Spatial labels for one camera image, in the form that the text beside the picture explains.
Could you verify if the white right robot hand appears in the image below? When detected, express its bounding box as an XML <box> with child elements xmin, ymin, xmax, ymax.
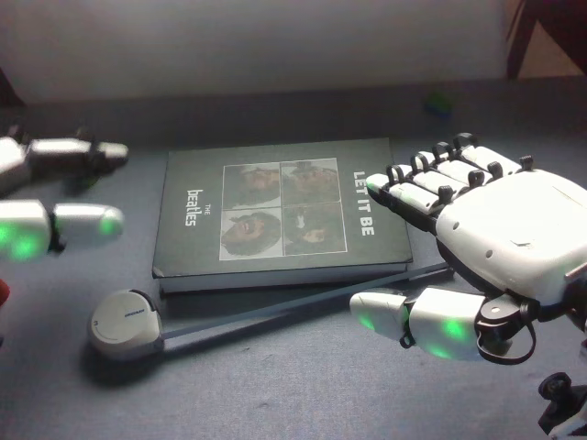
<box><xmin>349</xmin><ymin>132</ymin><xmax>587</xmax><ymax>366</ymax></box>

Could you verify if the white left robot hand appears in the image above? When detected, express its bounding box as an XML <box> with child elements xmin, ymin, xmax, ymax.
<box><xmin>0</xmin><ymin>127</ymin><xmax>130</xmax><ymax>265</ymax></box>

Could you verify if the white and grey tape measure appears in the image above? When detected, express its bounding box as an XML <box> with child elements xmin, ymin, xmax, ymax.
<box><xmin>86</xmin><ymin>265</ymin><xmax>455</xmax><ymax>362</ymax></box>

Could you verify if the black Let It Be book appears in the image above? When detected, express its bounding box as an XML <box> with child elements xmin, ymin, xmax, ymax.
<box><xmin>150</xmin><ymin>136</ymin><xmax>414</xmax><ymax>294</ymax></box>

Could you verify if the green and blue toy block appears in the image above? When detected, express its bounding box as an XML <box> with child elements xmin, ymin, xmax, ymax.
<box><xmin>422</xmin><ymin>91</ymin><xmax>454</xmax><ymax>118</ymax></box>

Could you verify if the dark wooden chair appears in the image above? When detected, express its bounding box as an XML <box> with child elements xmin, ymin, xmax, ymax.
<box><xmin>504</xmin><ymin>0</ymin><xmax>587</xmax><ymax>79</ymax></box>

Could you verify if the pale backdrop board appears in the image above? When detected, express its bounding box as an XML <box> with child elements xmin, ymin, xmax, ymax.
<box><xmin>0</xmin><ymin>0</ymin><xmax>510</xmax><ymax>109</ymax></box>

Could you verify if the grey table cloth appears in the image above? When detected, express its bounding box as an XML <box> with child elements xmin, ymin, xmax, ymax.
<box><xmin>0</xmin><ymin>75</ymin><xmax>587</xmax><ymax>440</ymax></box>

